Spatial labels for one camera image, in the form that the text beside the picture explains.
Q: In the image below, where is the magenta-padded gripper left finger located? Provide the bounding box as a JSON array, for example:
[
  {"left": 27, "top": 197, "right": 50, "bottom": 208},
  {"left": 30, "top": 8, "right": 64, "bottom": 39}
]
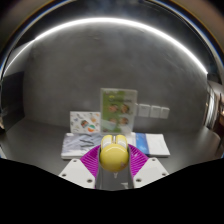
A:
[{"left": 58, "top": 144, "right": 114, "bottom": 191}]

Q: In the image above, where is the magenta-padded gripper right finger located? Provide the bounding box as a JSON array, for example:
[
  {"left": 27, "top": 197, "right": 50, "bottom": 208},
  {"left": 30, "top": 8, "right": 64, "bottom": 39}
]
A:
[{"left": 115, "top": 143, "right": 170, "bottom": 190}]

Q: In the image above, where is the yellow computer mouse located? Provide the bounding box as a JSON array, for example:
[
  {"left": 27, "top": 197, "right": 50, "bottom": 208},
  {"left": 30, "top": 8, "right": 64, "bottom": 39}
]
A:
[{"left": 99, "top": 133, "right": 130, "bottom": 174}]

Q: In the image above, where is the white book with blue band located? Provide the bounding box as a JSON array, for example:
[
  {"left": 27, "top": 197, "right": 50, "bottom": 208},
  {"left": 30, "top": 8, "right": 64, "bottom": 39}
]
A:
[{"left": 127, "top": 132, "right": 171, "bottom": 158}]

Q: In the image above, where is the grey patterned book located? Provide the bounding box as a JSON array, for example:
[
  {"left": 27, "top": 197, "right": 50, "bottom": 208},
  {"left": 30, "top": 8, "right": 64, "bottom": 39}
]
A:
[{"left": 60, "top": 132, "right": 103, "bottom": 160}]

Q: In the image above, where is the white card with colourful stickers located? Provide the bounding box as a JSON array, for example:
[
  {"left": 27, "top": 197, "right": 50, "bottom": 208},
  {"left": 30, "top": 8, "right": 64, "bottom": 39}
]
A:
[{"left": 69, "top": 110, "right": 102, "bottom": 135}]

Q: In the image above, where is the green menu sign stand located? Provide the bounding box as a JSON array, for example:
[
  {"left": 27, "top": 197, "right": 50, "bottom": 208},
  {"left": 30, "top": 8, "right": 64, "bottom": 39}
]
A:
[{"left": 99, "top": 87, "right": 138, "bottom": 134}]

